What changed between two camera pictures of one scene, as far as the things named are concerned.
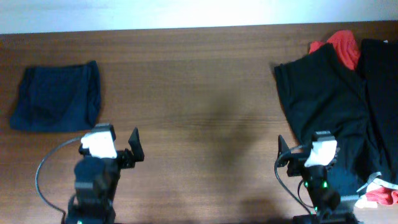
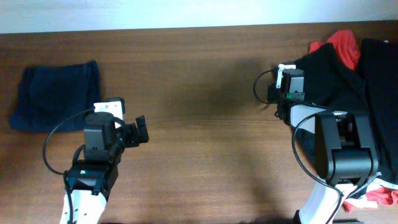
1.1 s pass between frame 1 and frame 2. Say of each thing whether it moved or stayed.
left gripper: moved
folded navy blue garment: stayed
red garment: stayed
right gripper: moved
